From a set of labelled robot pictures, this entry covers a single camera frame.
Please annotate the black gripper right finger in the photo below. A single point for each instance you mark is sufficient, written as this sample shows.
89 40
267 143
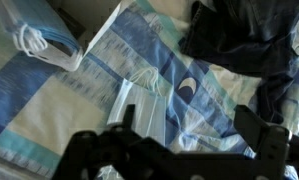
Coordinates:
272 150

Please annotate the blue green checked bedsheet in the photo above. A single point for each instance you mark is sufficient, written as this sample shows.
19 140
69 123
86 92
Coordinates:
55 110

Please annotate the single blue face mask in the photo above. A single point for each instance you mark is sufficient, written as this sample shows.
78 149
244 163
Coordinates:
145 110

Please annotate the dark blue jeans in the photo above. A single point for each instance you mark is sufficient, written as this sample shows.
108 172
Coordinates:
242 36

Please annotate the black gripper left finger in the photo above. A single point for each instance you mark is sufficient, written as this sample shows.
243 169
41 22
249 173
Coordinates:
89 153

